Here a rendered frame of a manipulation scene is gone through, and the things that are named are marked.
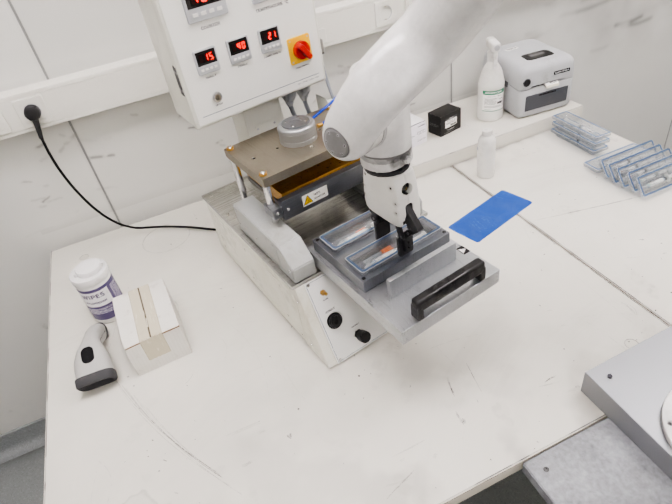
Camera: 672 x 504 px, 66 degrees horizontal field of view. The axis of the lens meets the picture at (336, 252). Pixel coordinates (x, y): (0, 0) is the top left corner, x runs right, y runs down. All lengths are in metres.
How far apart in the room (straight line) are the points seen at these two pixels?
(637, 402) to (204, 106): 0.97
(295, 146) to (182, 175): 0.68
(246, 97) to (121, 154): 0.58
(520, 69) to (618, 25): 0.72
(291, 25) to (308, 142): 0.26
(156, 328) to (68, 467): 0.30
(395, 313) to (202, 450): 0.45
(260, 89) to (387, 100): 0.55
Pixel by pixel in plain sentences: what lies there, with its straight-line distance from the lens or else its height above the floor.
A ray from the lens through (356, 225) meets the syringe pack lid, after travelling 1.00.
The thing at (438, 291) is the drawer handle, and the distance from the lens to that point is 0.84.
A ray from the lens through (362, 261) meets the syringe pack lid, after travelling 0.91.
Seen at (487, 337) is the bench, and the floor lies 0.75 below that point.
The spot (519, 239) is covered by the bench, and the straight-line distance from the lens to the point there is 1.37.
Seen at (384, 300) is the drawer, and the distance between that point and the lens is 0.89.
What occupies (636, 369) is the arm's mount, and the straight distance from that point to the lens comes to 1.06.
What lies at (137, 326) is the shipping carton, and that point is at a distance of 1.20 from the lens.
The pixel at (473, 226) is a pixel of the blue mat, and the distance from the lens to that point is 1.40.
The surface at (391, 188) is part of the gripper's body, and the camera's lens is 0.83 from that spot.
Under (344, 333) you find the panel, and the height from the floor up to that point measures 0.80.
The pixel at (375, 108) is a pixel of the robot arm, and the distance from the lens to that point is 0.68.
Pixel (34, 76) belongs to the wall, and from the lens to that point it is 1.57.
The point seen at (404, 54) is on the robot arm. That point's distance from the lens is 0.68.
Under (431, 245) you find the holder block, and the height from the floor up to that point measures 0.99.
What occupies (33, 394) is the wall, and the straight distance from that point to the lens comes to 2.17.
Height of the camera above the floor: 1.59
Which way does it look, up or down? 39 degrees down
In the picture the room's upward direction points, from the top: 10 degrees counter-clockwise
